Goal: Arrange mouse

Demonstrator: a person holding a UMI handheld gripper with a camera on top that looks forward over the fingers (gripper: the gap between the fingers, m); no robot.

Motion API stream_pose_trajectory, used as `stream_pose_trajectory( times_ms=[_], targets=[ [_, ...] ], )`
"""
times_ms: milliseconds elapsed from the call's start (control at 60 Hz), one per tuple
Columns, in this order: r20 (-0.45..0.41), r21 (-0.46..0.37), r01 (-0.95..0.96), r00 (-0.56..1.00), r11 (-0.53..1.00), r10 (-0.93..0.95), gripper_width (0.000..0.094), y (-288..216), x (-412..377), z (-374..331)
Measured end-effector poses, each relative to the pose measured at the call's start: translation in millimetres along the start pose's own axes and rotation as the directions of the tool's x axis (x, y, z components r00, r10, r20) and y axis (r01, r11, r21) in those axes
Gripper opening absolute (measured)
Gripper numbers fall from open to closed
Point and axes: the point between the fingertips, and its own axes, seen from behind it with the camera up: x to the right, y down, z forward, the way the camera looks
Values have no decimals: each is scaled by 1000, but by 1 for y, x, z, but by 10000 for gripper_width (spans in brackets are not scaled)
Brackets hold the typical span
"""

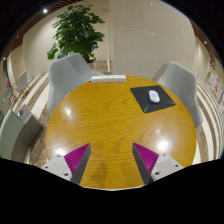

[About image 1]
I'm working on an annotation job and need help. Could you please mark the small white chair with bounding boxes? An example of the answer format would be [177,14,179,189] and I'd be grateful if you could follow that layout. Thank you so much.
[13,70,30,95]

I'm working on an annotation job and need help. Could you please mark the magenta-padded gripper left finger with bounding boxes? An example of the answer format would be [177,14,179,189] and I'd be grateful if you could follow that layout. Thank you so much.
[41,142,92,186]

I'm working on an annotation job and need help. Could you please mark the grey upholstered chair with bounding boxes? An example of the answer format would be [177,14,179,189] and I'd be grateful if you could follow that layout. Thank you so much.
[155,60,204,130]
[46,52,105,115]

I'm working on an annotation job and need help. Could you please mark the white power strip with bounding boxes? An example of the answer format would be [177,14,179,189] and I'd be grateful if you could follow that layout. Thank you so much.
[90,74,128,84]

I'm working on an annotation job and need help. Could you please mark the green potted plant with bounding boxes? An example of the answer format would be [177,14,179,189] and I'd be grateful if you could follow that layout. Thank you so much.
[46,4,106,64]

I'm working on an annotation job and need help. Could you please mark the white cartoon-print computer mouse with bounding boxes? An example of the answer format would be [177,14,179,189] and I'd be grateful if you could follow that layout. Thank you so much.
[148,89,161,104]

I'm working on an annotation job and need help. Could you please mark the black mouse pad green lines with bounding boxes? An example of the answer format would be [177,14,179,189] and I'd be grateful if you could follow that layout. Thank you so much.
[129,84,177,114]

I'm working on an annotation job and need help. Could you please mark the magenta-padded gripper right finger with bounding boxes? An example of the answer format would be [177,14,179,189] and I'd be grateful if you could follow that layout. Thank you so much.
[131,142,185,186]

